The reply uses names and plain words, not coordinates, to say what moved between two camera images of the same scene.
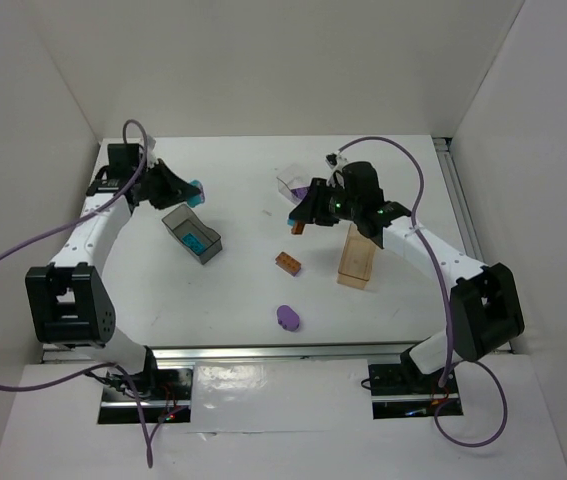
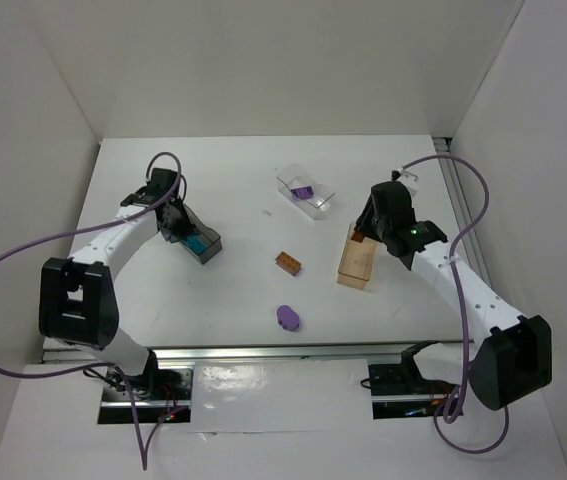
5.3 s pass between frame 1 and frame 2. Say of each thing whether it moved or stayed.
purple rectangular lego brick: stayed
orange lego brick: stayed
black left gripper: moved
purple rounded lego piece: stayed
